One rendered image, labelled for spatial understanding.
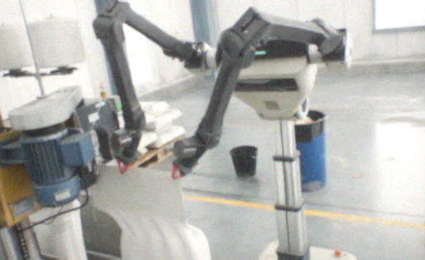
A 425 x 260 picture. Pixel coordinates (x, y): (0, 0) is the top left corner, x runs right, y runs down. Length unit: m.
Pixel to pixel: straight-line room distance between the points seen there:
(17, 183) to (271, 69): 1.02
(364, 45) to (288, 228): 7.51
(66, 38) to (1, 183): 0.53
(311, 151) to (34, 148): 2.68
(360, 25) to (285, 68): 7.72
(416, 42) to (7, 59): 8.34
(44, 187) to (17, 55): 0.51
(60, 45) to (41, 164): 0.39
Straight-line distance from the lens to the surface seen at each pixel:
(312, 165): 3.73
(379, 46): 9.31
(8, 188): 1.56
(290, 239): 2.15
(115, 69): 1.47
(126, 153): 1.65
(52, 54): 1.45
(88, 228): 2.59
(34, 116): 1.36
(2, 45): 1.67
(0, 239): 1.66
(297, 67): 1.62
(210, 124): 1.35
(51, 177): 1.44
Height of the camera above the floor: 1.64
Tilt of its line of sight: 16 degrees down
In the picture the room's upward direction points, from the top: 7 degrees counter-clockwise
